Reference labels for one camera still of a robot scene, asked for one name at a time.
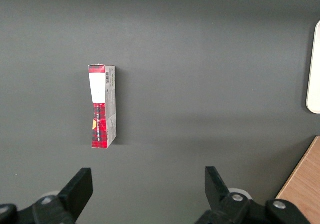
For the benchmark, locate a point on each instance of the red plaid cardboard box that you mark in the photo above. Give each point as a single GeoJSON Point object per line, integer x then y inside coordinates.
{"type": "Point", "coordinates": [100, 114]}

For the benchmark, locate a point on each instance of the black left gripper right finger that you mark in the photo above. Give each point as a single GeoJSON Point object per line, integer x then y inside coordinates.
{"type": "Point", "coordinates": [225, 204]}

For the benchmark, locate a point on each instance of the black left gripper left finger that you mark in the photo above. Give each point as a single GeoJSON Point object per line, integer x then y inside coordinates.
{"type": "Point", "coordinates": [75, 196]}

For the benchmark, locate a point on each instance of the beige rectangular plastic tray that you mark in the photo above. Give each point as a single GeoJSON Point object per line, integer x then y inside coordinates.
{"type": "Point", "coordinates": [315, 71]}

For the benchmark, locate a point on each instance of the oak wooden drawer cabinet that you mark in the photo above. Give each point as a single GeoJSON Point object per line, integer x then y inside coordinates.
{"type": "Point", "coordinates": [305, 184]}

